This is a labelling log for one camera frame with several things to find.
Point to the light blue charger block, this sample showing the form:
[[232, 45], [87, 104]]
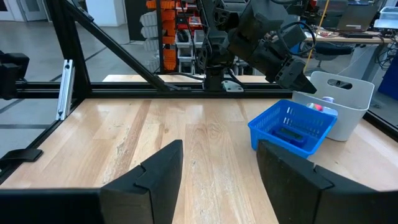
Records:
[[329, 107]]

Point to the orange and grey parts rack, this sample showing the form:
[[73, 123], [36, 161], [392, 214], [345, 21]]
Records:
[[169, 31]]

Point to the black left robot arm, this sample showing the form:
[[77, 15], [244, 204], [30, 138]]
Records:
[[261, 15]]

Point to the dark open laptop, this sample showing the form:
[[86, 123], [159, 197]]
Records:
[[357, 17]]

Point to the clear plastic lidded box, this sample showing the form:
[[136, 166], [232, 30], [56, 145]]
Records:
[[387, 18]]

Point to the wooden office desk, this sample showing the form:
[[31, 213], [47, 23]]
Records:
[[348, 39]]

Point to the black aluminium table frame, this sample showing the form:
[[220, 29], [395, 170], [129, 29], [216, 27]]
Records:
[[186, 93]]

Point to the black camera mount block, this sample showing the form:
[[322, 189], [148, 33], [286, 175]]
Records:
[[12, 74]]

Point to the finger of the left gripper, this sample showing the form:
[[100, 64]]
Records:
[[295, 77]]

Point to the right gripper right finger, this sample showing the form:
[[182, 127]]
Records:
[[298, 193]]

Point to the blue plastic mesh basket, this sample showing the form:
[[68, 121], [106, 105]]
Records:
[[295, 118]]

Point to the black office chair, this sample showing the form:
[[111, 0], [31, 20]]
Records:
[[332, 49]]

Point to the silver aluminium bracket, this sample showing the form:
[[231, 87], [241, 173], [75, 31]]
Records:
[[65, 90]]

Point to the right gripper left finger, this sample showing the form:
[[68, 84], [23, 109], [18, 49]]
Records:
[[155, 186]]

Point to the blue digital clock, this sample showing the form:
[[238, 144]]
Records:
[[289, 136]]

